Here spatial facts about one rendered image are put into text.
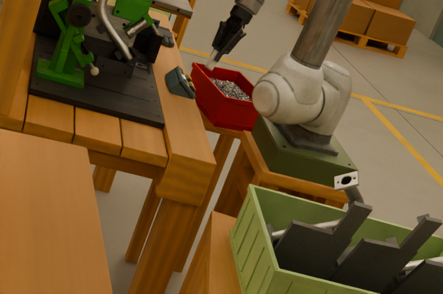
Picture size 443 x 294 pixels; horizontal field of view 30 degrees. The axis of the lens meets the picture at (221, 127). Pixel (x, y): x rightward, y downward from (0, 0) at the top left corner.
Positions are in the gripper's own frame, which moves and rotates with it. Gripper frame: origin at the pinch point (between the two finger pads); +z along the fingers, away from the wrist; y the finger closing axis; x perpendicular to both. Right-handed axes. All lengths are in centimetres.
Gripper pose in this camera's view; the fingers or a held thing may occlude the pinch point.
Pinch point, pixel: (213, 60)
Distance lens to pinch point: 284.1
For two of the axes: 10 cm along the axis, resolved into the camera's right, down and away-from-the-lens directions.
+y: -5.8, -3.5, 7.4
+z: -5.2, 8.5, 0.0
